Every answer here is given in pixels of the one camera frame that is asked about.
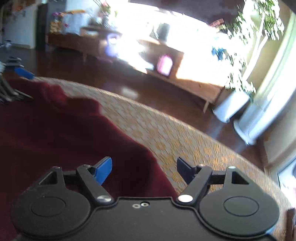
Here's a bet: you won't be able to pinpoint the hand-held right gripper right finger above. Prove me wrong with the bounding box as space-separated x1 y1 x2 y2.
176 157 250 206

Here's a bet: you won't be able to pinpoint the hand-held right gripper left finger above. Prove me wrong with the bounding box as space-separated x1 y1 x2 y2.
39 156 114 206

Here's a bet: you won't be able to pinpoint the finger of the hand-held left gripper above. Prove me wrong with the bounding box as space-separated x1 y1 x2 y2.
0 77 33 104
6 57 36 80

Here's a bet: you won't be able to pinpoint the maroon sweater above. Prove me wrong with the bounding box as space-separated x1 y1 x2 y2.
0 79 184 241

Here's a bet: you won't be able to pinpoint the blue clothes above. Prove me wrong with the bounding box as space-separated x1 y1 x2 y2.
211 46 226 61

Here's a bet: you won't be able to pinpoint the white storage cabinet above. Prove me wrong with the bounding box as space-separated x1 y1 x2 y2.
4 4 39 49

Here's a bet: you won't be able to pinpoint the dark grey cabinet with coffee machine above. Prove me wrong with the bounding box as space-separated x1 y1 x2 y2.
36 3 49 49

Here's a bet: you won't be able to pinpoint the jar of gold chocolates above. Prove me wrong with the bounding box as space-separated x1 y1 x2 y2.
49 19 61 33

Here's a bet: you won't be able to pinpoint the white gift bag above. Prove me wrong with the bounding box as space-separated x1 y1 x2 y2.
61 11 90 36

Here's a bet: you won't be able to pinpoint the white planter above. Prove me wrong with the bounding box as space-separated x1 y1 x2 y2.
212 89 252 124

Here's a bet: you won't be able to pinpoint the wooden TV cabinet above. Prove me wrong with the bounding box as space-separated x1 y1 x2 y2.
47 25 226 113

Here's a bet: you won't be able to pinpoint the purple kettlebell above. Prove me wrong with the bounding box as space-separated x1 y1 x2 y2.
105 32 122 57

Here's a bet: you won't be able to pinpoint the flowering pot plant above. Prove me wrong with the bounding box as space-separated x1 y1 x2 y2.
93 0 117 26

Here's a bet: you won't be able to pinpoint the white tower air conditioner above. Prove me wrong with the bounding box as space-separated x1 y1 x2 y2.
233 30 296 146

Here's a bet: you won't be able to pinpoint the pink case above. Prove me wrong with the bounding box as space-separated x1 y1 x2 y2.
156 53 174 76

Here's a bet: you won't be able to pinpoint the green leafy plant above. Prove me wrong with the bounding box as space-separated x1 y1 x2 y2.
215 0 285 98

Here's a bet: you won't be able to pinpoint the dark speaker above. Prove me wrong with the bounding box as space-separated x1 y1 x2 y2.
156 22 171 44

